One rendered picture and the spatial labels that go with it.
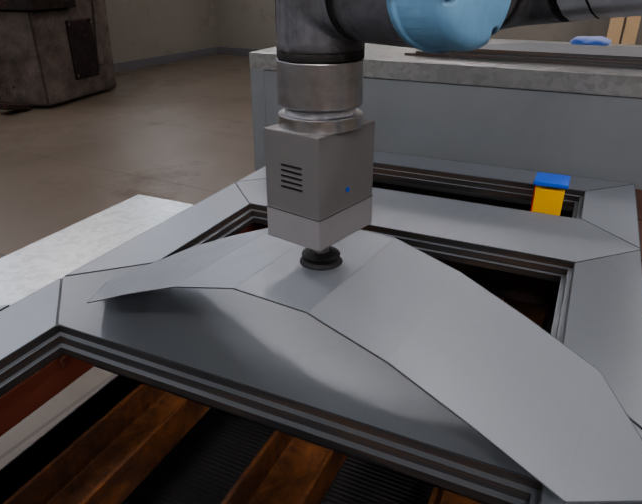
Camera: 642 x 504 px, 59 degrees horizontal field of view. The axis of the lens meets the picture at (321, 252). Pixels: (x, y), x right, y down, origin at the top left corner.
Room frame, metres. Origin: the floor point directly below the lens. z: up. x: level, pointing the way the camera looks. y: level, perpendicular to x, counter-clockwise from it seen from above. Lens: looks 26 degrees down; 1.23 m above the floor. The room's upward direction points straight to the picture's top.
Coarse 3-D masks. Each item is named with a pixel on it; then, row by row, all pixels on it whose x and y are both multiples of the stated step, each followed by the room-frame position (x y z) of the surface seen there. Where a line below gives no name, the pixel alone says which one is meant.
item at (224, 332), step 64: (512, 192) 1.10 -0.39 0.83; (576, 192) 1.05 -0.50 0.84; (448, 256) 0.81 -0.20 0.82; (512, 256) 0.78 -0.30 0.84; (64, 320) 0.59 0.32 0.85; (128, 320) 0.59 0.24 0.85; (192, 320) 0.59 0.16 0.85; (256, 320) 0.59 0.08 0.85; (0, 384) 0.49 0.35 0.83; (192, 384) 0.49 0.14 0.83; (256, 384) 0.47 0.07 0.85; (320, 384) 0.47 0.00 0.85; (384, 384) 0.47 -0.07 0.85; (384, 448) 0.39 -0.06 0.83; (448, 448) 0.38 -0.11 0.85
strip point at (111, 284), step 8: (168, 256) 0.71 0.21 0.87; (152, 264) 0.69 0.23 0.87; (136, 272) 0.67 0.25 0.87; (144, 272) 0.64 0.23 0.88; (112, 280) 0.68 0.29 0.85; (120, 280) 0.65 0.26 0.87; (128, 280) 0.62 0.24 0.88; (104, 288) 0.63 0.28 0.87; (112, 288) 0.61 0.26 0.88; (96, 296) 0.59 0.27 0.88
